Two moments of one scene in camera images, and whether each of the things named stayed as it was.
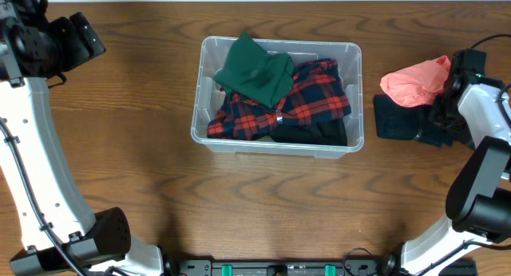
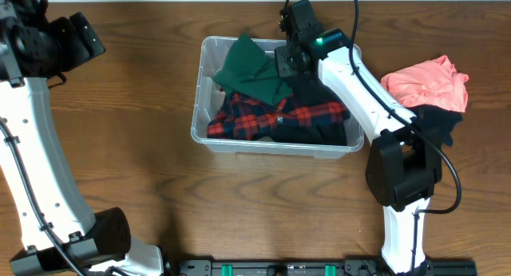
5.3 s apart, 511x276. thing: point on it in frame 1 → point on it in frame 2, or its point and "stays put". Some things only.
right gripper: (436, 112) → (285, 65)
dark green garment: (251, 72) stays put
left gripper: (85, 34) stays put
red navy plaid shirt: (316, 92) stays put
